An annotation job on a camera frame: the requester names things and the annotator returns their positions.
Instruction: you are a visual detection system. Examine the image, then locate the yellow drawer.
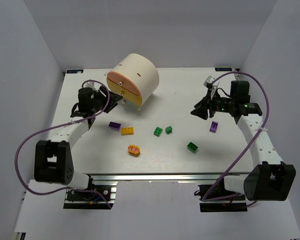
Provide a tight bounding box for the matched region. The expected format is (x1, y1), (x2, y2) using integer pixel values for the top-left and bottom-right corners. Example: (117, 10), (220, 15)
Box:
(106, 79), (143, 107)

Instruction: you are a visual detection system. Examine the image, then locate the purple curved lego brick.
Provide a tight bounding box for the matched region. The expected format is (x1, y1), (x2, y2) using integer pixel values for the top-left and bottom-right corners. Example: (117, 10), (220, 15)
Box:
(209, 121), (219, 133)

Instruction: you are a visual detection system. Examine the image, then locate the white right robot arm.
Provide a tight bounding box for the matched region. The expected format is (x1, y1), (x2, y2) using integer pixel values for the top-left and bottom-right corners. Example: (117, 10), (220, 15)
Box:
(191, 79), (296, 201)

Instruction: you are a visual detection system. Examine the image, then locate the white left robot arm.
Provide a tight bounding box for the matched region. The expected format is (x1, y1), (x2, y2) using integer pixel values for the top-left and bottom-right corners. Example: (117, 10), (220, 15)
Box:
(34, 86), (123, 190)

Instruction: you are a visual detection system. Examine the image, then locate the yellow lego brick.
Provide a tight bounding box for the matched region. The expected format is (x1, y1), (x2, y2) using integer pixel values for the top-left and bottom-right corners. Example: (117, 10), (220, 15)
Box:
(121, 127), (134, 136)

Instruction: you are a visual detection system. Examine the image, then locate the right blue corner label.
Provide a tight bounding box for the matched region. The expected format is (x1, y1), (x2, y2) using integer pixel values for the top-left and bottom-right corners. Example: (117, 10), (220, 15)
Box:
(214, 67), (233, 72)

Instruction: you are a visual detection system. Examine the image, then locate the blue corner label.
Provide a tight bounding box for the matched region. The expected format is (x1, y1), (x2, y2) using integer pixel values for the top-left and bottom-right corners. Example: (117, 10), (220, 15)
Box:
(214, 67), (233, 72)
(66, 69), (84, 74)

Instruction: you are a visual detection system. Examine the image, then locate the green lego brick right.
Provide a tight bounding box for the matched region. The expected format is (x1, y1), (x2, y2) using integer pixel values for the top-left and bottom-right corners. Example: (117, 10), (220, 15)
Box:
(187, 142), (198, 154)

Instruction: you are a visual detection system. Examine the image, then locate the small green lego brick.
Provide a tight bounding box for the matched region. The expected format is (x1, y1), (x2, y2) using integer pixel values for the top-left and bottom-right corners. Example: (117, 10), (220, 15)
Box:
(165, 126), (173, 134)

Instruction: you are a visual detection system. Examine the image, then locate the cream drawer cabinet shell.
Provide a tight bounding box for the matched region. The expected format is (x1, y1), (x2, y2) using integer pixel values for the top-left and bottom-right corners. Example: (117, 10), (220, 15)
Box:
(108, 53), (160, 107)

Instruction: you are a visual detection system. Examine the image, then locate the left blue corner label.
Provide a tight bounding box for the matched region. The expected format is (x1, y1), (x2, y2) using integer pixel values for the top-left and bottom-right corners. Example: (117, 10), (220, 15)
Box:
(66, 69), (84, 74)

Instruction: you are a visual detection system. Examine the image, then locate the green lego brick left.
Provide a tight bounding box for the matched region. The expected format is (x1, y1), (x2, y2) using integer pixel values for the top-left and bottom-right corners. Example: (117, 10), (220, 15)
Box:
(153, 127), (163, 137)

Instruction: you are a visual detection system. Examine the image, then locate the orange oval lego piece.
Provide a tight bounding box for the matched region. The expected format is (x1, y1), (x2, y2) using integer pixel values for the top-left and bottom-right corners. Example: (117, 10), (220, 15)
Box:
(127, 144), (141, 157)

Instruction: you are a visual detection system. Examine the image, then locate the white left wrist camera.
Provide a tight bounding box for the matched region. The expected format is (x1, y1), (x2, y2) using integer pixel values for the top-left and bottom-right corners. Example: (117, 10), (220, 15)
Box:
(81, 79), (96, 88)

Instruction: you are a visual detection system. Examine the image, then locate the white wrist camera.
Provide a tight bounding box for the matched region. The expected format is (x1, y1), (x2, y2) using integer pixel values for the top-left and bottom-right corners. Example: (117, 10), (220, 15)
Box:
(81, 79), (96, 88)
(203, 75), (219, 99)

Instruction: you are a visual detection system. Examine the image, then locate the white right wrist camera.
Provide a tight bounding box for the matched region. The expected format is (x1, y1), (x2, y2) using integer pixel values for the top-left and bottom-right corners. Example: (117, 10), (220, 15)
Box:
(203, 75), (219, 99)

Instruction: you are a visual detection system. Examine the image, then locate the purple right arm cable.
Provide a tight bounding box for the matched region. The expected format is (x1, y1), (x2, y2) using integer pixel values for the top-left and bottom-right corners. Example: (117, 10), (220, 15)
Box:
(201, 71), (270, 209)

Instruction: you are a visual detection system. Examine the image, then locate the aluminium table front rail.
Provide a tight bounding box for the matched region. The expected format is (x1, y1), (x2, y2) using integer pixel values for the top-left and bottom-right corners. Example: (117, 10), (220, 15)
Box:
(36, 171), (256, 183)

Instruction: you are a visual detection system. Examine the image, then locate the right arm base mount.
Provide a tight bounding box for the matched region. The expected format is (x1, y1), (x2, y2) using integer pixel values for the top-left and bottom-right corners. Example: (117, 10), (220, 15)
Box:
(193, 184), (248, 213)

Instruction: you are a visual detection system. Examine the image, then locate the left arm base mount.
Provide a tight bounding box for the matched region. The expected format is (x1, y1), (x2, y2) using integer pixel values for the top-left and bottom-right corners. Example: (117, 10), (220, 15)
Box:
(63, 175), (118, 210)

